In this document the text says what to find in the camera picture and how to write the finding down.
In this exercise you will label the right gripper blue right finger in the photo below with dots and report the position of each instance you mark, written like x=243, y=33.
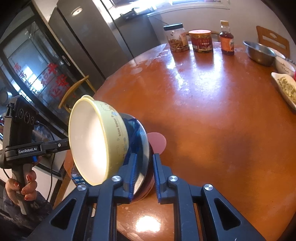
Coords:
x=161, y=174

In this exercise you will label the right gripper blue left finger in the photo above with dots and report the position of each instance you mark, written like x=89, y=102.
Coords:
x=130, y=176

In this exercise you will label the large stainless steel bowl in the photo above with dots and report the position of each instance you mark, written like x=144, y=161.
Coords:
x=138, y=143

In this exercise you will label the blue fluted plastic dish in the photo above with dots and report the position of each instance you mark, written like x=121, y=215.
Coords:
x=99, y=151

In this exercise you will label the pink plastic plate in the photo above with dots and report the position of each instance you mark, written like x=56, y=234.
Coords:
x=158, y=143

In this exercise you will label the cream bowl with handle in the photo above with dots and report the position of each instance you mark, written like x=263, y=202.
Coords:
x=87, y=105

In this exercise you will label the round steel pan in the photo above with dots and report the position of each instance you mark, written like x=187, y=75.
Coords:
x=148, y=180

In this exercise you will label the left hand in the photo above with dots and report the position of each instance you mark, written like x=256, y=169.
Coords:
x=28, y=191

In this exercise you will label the yellow chair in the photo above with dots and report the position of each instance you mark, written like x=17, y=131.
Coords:
x=71, y=91

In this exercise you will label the grey refrigerator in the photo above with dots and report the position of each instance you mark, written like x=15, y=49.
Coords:
x=102, y=36

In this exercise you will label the clear jar black lid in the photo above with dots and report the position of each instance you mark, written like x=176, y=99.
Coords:
x=177, y=37

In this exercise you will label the red tin can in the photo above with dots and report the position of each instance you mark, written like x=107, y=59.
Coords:
x=201, y=40

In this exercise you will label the brown sauce bottle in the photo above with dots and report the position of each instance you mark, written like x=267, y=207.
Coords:
x=226, y=39

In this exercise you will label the white dish with food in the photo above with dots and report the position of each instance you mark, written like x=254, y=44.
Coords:
x=286, y=86

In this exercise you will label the small steel bowl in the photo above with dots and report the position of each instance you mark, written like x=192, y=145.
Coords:
x=259, y=53

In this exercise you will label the white ceramic bowl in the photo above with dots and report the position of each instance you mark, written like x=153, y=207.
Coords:
x=282, y=65

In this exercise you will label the wooden chair back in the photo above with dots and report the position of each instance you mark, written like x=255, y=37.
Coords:
x=271, y=39

